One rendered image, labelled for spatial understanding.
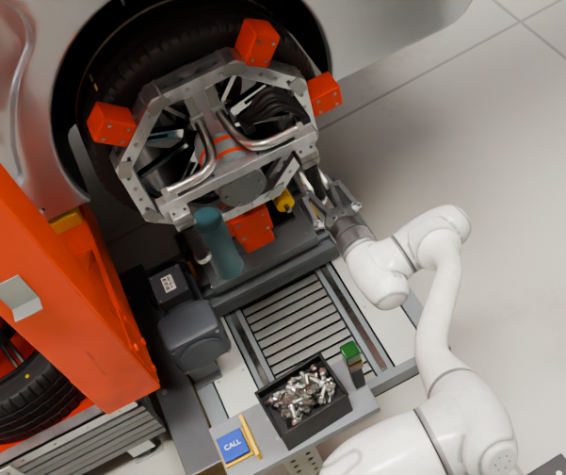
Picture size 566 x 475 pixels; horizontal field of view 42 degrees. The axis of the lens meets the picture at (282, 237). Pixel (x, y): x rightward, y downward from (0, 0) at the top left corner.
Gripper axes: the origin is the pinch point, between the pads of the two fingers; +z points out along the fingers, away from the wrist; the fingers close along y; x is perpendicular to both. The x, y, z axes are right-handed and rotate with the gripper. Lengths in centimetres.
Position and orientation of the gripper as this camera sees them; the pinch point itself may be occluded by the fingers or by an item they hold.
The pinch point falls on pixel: (314, 180)
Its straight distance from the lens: 189.7
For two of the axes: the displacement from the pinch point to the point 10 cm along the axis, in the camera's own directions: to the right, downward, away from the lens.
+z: -4.1, -7.0, 5.8
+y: 8.9, -4.5, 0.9
